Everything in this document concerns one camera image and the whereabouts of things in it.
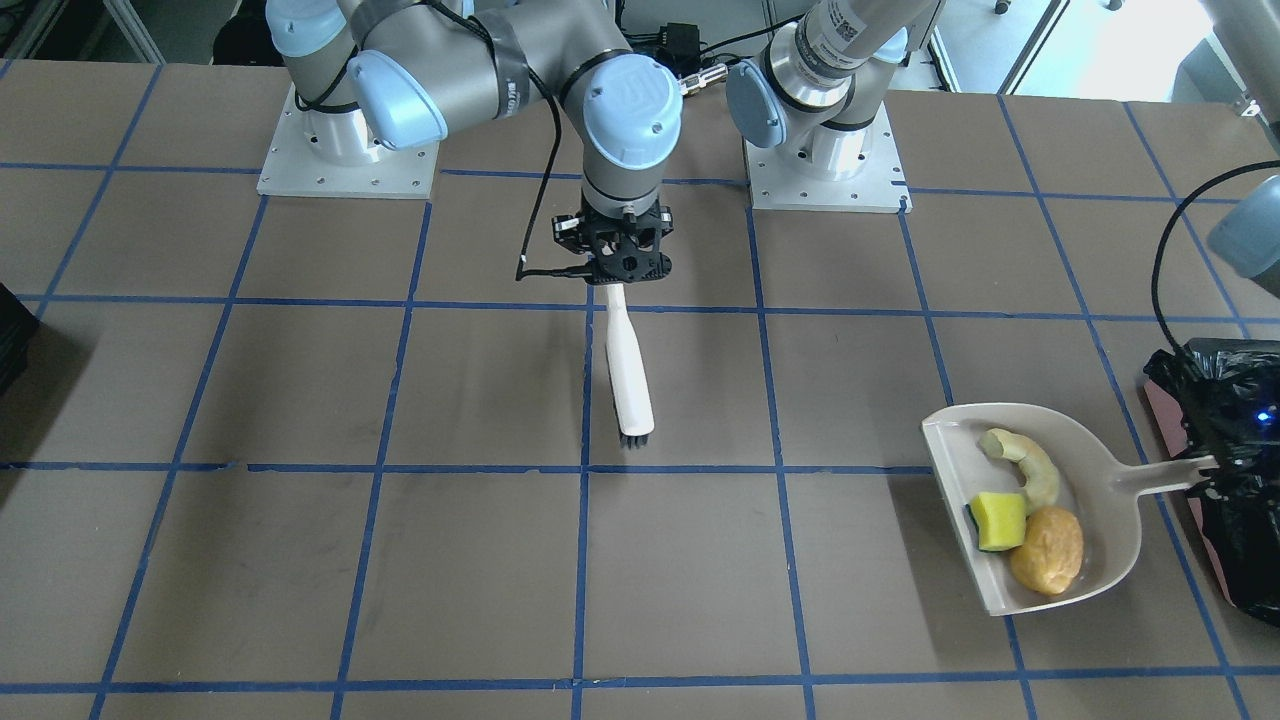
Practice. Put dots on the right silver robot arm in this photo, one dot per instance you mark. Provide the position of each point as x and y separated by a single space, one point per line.
378 85

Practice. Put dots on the brown potato-like food scrap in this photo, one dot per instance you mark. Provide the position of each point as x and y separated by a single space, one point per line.
1051 556

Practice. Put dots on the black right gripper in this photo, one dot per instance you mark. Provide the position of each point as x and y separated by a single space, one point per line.
567 231

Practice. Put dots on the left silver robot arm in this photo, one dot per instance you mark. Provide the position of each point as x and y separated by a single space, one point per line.
813 93

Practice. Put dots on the green yellow sponge piece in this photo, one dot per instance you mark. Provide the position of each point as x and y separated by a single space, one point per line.
999 519

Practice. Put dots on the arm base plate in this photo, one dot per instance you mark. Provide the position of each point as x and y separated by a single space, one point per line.
337 156
828 170

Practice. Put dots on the white hand brush dark bristles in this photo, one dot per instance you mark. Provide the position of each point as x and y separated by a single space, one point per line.
629 386

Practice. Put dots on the pale yellow peel scrap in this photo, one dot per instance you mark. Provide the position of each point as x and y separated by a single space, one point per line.
1042 478

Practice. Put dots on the black bag lined bin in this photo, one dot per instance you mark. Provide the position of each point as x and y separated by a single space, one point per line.
1227 393

